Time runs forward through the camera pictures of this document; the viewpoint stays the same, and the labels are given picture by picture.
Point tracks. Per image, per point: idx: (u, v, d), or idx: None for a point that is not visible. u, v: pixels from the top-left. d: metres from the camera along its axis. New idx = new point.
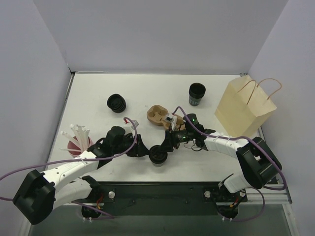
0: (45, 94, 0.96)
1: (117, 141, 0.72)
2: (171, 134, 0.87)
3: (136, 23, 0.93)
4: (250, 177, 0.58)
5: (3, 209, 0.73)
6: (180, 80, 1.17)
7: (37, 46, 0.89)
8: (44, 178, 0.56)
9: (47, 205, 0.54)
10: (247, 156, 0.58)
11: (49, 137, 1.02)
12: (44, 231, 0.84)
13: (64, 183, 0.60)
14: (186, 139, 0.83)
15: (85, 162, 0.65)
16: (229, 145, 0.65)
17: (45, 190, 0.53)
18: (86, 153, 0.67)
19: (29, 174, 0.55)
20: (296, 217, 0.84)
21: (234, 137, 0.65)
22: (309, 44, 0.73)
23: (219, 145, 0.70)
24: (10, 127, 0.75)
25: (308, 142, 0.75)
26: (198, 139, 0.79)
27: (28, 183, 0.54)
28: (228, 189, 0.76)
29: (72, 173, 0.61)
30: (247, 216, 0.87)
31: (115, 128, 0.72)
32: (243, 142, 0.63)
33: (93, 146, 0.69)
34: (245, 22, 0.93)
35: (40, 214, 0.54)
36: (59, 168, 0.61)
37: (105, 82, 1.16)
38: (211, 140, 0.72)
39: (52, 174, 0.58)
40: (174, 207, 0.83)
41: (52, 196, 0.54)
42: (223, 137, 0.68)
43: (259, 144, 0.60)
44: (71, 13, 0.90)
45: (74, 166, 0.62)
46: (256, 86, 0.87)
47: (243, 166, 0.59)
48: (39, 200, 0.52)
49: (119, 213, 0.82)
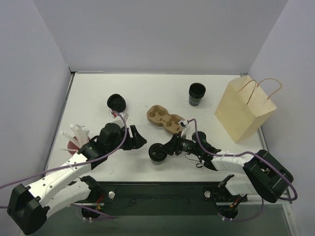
0: (45, 94, 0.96)
1: (111, 139, 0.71)
2: (177, 139, 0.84)
3: (136, 24, 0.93)
4: (263, 191, 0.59)
5: (3, 210, 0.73)
6: (180, 80, 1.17)
7: (37, 47, 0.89)
8: (30, 193, 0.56)
9: (38, 217, 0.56)
10: (255, 170, 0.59)
11: (49, 137, 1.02)
12: (45, 231, 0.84)
13: (53, 192, 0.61)
14: (189, 151, 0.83)
15: (74, 168, 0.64)
16: (235, 162, 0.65)
17: (31, 206, 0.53)
18: (76, 157, 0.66)
19: (15, 189, 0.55)
20: (295, 217, 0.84)
21: (239, 154, 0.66)
22: (309, 44, 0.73)
23: (227, 164, 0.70)
24: (10, 128, 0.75)
25: (307, 143, 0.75)
26: (205, 159, 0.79)
27: (14, 198, 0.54)
28: (230, 191, 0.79)
29: (60, 182, 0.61)
30: (247, 216, 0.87)
31: (109, 125, 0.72)
32: (248, 157, 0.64)
33: (84, 146, 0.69)
34: (245, 21, 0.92)
35: (34, 224, 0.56)
36: (47, 178, 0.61)
37: (104, 82, 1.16)
38: (218, 160, 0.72)
39: (39, 187, 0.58)
40: (174, 207, 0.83)
41: (40, 210, 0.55)
42: (229, 155, 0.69)
43: (265, 158, 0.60)
44: (71, 13, 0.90)
45: (63, 174, 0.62)
46: (256, 86, 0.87)
47: (254, 181, 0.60)
48: (28, 215, 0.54)
49: (119, 212, 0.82)
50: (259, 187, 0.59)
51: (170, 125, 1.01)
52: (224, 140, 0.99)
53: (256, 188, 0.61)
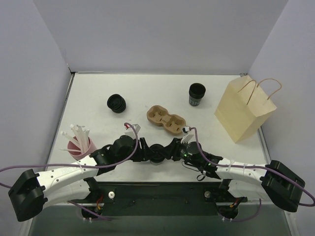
0: (45, 94, 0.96)
1: (122, 152, 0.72)
2: (176, 144, 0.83)
3: (136, 24, 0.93)
4: (281, 203, 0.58)
5: (3, 209, 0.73)
6: (180, 80, 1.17)
7: (37, 47, 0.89)
8: (37, 180, 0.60)
9: (35, 206, 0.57)
10: (273, 184, 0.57)
11: (49, 137, 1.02)
12: (44, 231, 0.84)
13: (58, 187, 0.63)
14: (186, 159, 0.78)
15: (83, 169, 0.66)
16: (248, 175, 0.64)
17: (34, 193, 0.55)
18: (86, 160, 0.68)
19: (25, 173, 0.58)
20: (296, 217, 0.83)
21: (250, 166, 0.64)
22: (309, 44, 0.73)
23: (234, 175, 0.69)
24: (10, 127, 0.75)
25: (307, 143, 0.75)
26: (207, 169, 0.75)
27: (22, 180, 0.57)
28: (233, 193, 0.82)
29: (67, 178, 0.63)
30: (247, 215, 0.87)
31: (124, 137, 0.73)
32: (261, 171, 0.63)
33: (97, 151, 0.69)
34: (245, 22, 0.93)
35: (28, 212, 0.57)
36: (55, 171, 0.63)
37: (104, 82, 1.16)
38: (224, 171, 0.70)
39: (47, 178, 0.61)
40: (174, 207, 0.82)
41: (39, 201, 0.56)
42: (236, 166, 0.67)
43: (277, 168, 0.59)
44: (71, 13, 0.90)
45: (72, 171, 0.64)
46: (256, 86, 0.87)
47: (272, 195, 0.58)
48: (26, 201, 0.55)
49: (119, 213, 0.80)
50: (277, 199, 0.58)
51: (170, 125, 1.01)
52: (225, 140, 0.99)
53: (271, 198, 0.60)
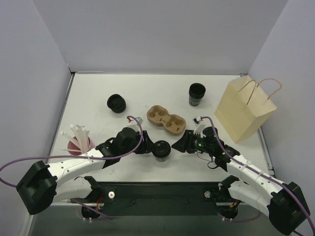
0: (45, 94, 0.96)
1: (126, 143, 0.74)
2: (189, 135, 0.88)
3: (136, 24, 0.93)
4: (280, 221, 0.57)
5: (3, 210, 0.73)
6: (180, 80, 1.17)
7: (37, 47, 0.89)
8: (48, 171, 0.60)
9: (46, 198, 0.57)
10: (283, 204, 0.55)
11: (49, 137, 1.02)
12: (44, 232, 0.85)
13: (68, 177, 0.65)
14: (201, 149, 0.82)
15: (91, 161, 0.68)
16: (260, 184, 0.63)
17: (47, 183, 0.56)
18: (94, 151, 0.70)
19: (36, 164, 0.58)
20: None
21: (266, 176, 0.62)
22: (309, 44, 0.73)
23: (245, 176, 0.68)
24: (10, 127, 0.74)
25: (306, 144, 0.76)
26: (217, 157, 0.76)
27: (33, 172, 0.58)
28: (232, 194, 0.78)
29: (76, 169, 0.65)
30: (246, 217, 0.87)
31: (126, 130, 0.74)
32: (276, 185, 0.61)
33: (102, 144, 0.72)
34: (245, 22, 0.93)
35: (40, 205, 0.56)
36: (65, 162, 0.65)
37: (104, 82, 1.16)
38: (236, 168, 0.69)
39: (57, 168, 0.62)
40: (174, 207, 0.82)
41: (51, 191, 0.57)
42: (251, 169, 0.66)
43: (294, 191, 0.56)
44: (71, 13, 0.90)
45: (80, 162, 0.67)
46: (256, 86, 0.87)
47: (275, 212, 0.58)
48: (40, 191, 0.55)
49: (119, 213, 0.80)
50: (279, 217, 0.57)
51: (170, 125, 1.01)
52: (224, 140, 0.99)
53: (271, 213, 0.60)
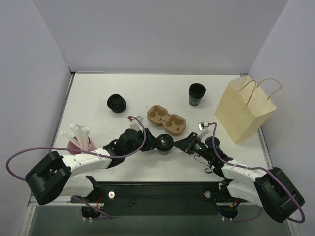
0: (45, 94, 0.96)
1: (129, 144, 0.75)
2: (192, 138, 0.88)
3: (136, 24, 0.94)
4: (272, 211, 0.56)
5: (3, 210, 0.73)
6: (180, 80, 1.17)
7: (37, 47, 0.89)
8: (62, 162, 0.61)
9: (58, 188, 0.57)
10: (267, 188, 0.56)
11: (50, 137, 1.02)
12: (44, 232, 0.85)
13: (78, 170, 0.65)
14: (200, 153, 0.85)
15: (100, 158, 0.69)
16: (246, 175, 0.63)
17: (61, 172, 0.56)
18: (101, 149, 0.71)
19: (49, 154, 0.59)
20: (296, 217, 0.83)
21: (251, 167, 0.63)
22: (309, 44, 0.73)
23: (236, 174, 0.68)
24: (10, 127, 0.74)
25: (306, 143, 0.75)
26: (216, 166, 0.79)
27: (47, 162, 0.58)
28: (230, 192, 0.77)
29: (86, 164, 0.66)
30: (248, 216, 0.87)
31: (128, 131, 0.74)
32: (261, 172, 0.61)
33: (108, 145, 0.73)
34: (245, 22, 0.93)
35: (50, 194, 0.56)
36: (77, 155, 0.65)
37: (104, 82, 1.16)
38: (229, 169, 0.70)
39: (71, 160, 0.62)
40: (174, 207, 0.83)
41: (65, 180, 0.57)
42: (240, 166, 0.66)
43: (277, 176, 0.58)
44: (71, 13, 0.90)
45: (90, 158, 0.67)
46: (256, 86, 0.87)
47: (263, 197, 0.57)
48: (53, 180, 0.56)
49: (119, 213, 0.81)
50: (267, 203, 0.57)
51: (170, 125, 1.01)
52: (224, 140, 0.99)
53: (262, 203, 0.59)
